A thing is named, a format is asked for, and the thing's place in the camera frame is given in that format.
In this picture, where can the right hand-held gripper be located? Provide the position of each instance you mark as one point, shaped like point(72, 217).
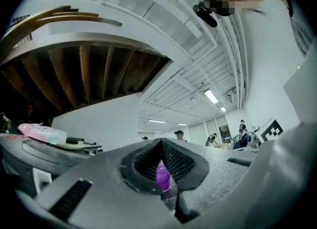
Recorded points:
point(271, 131)

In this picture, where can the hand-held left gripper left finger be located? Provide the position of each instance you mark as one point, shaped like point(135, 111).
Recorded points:
point(99, 193)

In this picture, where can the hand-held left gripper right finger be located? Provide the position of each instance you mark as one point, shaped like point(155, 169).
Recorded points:
point(218, 173)

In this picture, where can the ceiling light panel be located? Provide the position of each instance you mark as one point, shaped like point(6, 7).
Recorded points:
point(182, 124)
point(211, 96)
point(223, 109)
point(157, 121)

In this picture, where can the ceiling air conditioner unit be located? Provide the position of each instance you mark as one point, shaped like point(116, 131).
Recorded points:
point(231, 96)

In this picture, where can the beige flat tool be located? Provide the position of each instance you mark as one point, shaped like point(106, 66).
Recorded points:
point(81, 144)

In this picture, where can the purple plastic bucket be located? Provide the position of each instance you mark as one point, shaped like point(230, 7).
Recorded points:
point(163, 178)

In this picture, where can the person's grey T-shirt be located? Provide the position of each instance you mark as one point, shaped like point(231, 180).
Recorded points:
point(270, 62)

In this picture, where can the black and white appliance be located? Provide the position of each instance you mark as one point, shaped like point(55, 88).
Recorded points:
point(37, 156)

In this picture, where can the white ceiling pipe bundle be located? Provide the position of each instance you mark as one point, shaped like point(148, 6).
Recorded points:
point(237, 62)

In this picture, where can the wooden staircase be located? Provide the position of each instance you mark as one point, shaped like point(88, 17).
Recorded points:
point(81, 74)

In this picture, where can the black head-worn camera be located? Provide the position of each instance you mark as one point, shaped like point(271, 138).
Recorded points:
point(205, 15)

